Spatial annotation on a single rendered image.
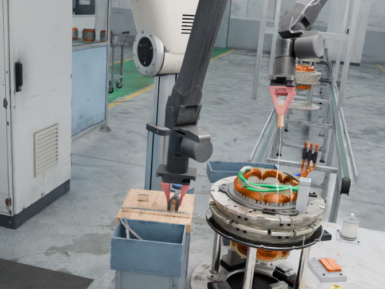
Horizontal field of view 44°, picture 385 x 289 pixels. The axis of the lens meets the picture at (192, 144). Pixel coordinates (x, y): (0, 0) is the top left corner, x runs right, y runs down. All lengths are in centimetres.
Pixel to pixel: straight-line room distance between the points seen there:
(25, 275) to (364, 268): 195
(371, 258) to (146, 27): 112
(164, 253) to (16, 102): 230
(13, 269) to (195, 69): 220
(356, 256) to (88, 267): 176
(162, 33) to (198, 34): 44
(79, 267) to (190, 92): 210
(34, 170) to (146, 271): 251
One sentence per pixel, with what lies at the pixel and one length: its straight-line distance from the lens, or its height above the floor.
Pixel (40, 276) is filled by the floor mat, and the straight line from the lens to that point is 302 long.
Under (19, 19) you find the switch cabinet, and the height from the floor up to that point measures 141.
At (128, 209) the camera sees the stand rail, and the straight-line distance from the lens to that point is 127.
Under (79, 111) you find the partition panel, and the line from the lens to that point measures 531.
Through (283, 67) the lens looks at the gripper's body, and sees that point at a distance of 132.
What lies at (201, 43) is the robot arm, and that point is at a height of 151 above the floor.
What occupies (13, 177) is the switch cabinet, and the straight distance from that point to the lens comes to 344.
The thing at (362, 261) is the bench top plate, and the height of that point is 78.
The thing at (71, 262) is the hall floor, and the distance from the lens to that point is 315.
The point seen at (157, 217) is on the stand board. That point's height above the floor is 107.
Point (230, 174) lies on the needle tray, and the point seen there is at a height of 106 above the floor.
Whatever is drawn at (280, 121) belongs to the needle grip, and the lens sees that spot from 131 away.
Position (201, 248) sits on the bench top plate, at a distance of 172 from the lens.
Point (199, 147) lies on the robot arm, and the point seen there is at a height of 127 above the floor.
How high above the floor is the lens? 160
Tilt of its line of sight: 17 degrees down
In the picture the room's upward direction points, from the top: 5 degrees clockwise
